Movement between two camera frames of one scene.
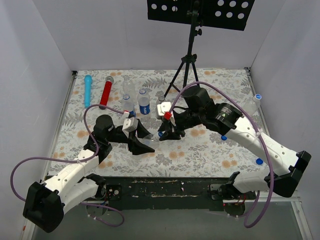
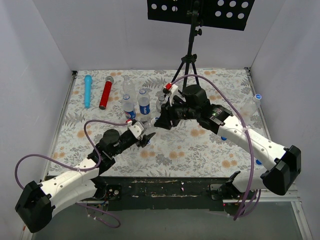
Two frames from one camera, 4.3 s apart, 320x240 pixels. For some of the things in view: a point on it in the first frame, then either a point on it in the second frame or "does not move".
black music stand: [233, 14] does not move
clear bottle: [151, 140] -> [150, 127]
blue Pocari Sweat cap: [258, 96] does not move
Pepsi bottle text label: [145, 109] does not move
